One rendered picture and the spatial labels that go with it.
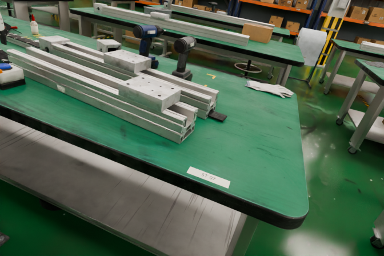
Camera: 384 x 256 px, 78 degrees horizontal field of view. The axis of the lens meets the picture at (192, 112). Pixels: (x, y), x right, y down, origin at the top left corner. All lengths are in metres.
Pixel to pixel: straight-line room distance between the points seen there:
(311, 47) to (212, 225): 3.60
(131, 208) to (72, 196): 0.29
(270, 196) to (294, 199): 0.06
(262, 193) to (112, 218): 0.78
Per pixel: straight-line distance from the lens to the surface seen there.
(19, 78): 1.06
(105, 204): 1.28
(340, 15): 6.54
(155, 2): 11.65
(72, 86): 0.93
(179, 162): 0.65
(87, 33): 3.19
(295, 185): 0.71
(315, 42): 4.36
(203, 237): 1.20
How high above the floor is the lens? 1.20
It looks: 28 degrees down
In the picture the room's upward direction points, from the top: 10 degrees clockwise
